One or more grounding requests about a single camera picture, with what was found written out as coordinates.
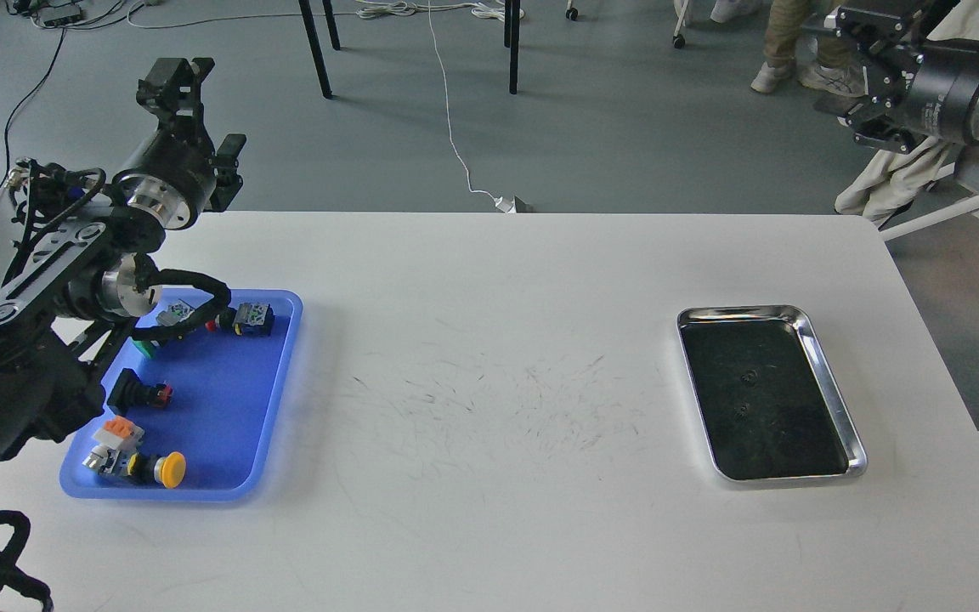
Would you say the black table leg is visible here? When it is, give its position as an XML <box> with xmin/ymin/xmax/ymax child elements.
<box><xmin>502</xmin><ymin>0</ymin><xmax>522</xmax><ymax>94</ymax></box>
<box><xmin>298</xmin><ymin>0</ymin><xmax>342</xmax><ymax>100</ymax></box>

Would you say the yellow push button switch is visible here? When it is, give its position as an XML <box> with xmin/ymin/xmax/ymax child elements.
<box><xmin>82</xmin><ymin>445</ymin><xmax>187</xmax><ymax>489</ymax></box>

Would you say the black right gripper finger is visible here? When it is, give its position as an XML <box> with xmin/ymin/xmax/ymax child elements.
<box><xmin>813</xmin><ymin>90</ymin><xmax>932</xmax><ymax>154</ymax></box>
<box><xmin>804</xmin><ymin>1</ymin><xmax>949</xmax><ymax>75</ymax></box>

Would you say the orange grey terminal block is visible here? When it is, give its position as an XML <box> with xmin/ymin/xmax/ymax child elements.
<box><xmin>92</xmin><ymin>416</ymin><xmax>146</xmax><ymax>451</ymax></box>

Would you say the black table leg left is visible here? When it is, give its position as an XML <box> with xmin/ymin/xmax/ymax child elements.
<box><xmin>298</xmin><ymin>0</ymin><xmax>342</xmax><ymax>100</ymax></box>

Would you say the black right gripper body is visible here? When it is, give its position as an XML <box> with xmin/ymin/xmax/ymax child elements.
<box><xmin>906</xmin><ymin>39</ymin><xmax>979</xmax><ymax>145</ymax></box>

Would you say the green push button switch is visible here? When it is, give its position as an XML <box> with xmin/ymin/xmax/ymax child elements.
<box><xmin>133</xmin><ymin>299</ymin><xmax>201</xmax><ymax>358</ymax></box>

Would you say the black floor cable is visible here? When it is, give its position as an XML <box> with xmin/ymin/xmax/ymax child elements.
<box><xmin>0</xmin><ymin>0</ymin><xmax>150</xmax><ymax>286</ymax></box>

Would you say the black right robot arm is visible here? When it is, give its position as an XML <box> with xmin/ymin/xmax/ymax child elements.
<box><xmin>806</xmin><ymin>1</ymin><xmax>979</xmax><ymax>154</ymax></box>

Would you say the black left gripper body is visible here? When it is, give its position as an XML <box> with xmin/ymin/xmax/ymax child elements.
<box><xmin>113</xmin><ymin>129</ymin><xmax>217</xmax><ymax>231</ymax></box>

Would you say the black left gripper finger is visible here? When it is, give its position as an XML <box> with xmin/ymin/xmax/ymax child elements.
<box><xmin>205</xmin><ymin>134</ymin><xmax>247</xmax><ymax>213</ymax></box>
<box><xmin>135</xmin><ymin>57</ymin><xmax>215</xmax><ymax>145</ymax></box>

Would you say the blue plastic tray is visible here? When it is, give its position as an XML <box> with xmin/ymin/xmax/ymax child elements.
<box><xmin>59</xmin><ymin>289</ymin><xmax>303</xmax><ymax>502</ymax></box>

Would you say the black table leg right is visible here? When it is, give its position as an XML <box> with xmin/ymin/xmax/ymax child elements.
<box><xmin>502</xmin><ymin>0</ymin><xmax>522</xmax><ymax>94</ymax></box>

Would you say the white power cable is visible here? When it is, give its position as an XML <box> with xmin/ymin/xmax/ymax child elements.
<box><xmin>354</xmin><ymin>0</ymin><xmax>533</xmax><ymax>214</ymax></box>

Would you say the black selector switch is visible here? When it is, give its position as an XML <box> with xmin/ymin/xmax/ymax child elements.
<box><xmin>106</xmin><ymin>368</ymin><xmax>173</xmax><ymax>416</ymax></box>

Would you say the silver metal tray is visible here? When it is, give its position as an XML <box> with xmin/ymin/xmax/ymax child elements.
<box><xmin>676</xmin><ymin>303</ymin><xmax>868</xmax><ymax>485</ymax></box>

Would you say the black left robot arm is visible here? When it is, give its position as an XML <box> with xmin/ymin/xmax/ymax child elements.
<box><xmin>0</xmin><ymin>58</ymin><xmax>247</xmax><ymax>611</ymax></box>

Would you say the person white shoe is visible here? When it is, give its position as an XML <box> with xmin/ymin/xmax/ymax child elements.
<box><xmin>750</xmin><ymin>61</ymin><xmax>797</xmax><ymax>94</ymax></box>

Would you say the beige cloth on chair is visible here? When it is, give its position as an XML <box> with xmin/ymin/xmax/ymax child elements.
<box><xmin>833</xmin><ymin>1</ymin><xmax>979</xmax><ymax>226</ymax></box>

